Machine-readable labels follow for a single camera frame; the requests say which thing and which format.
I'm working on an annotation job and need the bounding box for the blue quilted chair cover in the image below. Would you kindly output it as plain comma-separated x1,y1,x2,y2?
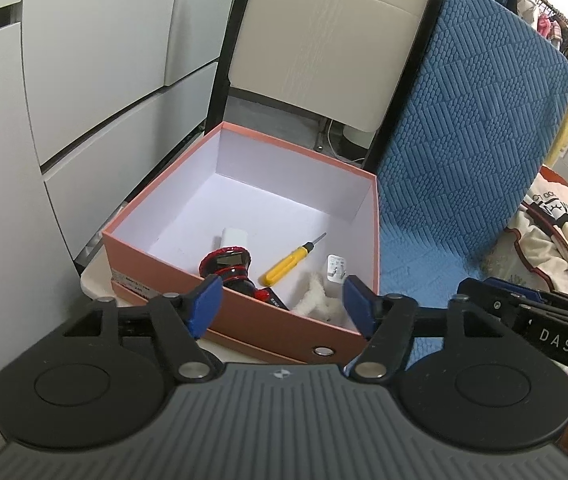
343,0,568,377

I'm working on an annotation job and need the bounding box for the yellow screwdriver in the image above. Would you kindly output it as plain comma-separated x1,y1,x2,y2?
259,232,329,287

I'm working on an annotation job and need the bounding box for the white plush toy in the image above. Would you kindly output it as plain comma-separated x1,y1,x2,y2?
291,272,351,325

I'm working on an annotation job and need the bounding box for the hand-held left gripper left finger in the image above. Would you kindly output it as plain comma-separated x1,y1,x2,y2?
61,274,225,381

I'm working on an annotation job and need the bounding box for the floral bed sheet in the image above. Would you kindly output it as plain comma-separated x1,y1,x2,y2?
481,245,539,291

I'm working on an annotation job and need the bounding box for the white charger plug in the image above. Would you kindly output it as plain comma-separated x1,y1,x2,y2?
326,253,349,302

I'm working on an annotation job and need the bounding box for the red and black toy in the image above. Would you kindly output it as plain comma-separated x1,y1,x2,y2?
198,245,285,309

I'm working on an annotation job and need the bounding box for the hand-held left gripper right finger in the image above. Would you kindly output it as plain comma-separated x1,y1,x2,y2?
342,274,515,381

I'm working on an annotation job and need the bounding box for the pink cardboard box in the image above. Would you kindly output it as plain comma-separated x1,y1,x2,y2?
102,121,381,365

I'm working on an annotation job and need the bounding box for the small white block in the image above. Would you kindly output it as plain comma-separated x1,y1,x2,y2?
221,228,253,251

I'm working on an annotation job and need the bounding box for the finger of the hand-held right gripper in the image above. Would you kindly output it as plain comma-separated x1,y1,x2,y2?
456,278,547,333
482,276,568,315

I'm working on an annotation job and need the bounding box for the white wardrobe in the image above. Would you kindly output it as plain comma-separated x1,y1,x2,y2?
0,0,249,433

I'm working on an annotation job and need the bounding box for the white chair with black frame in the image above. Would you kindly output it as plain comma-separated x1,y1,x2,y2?
80,0,445,367

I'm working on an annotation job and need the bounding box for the cream printed blanket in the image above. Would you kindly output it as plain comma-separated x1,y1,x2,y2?
506,164,568,306

